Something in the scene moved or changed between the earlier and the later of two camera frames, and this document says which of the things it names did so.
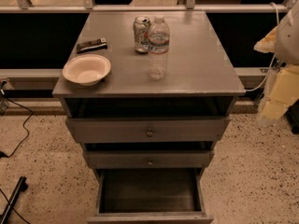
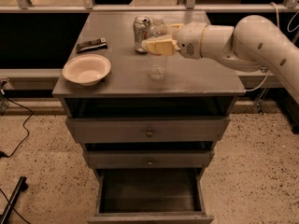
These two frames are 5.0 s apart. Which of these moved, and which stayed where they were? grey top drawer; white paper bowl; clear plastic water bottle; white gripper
Moved: white gripper
Stayed: clear plastic water bottle; white paper bowl; grey top drawer
